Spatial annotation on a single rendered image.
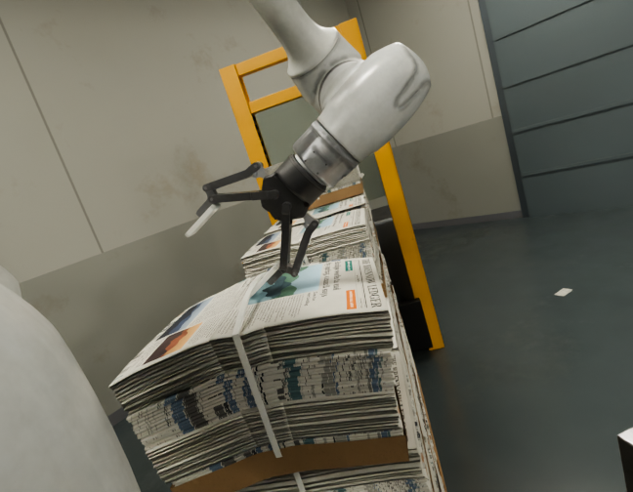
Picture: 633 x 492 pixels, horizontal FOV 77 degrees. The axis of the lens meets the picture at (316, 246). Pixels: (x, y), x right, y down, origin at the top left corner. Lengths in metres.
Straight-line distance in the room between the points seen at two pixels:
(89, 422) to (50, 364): 0.04
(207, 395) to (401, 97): 0.48
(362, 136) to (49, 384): 0.45
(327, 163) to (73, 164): 2.67
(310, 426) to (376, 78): 0.47
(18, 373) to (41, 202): 2.83
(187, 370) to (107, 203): 2.61
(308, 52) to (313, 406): 0.52
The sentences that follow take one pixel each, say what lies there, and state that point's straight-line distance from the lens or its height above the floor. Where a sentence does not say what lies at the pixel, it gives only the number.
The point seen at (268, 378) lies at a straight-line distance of 0.57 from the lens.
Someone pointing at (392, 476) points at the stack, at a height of 0.78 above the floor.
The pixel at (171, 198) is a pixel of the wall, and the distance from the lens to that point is 3.31.
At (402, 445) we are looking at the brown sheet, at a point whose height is 0.86.
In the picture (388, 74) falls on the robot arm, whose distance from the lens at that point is 0.57.
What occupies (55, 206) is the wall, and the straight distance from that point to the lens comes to 3.06.
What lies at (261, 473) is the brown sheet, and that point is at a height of 0.86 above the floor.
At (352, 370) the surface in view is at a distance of 0.56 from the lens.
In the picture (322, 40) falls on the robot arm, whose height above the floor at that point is 1.42.
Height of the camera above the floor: 1.26
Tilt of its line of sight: 12 degrees down
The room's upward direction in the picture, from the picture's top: 18 degrees counter-clockwise
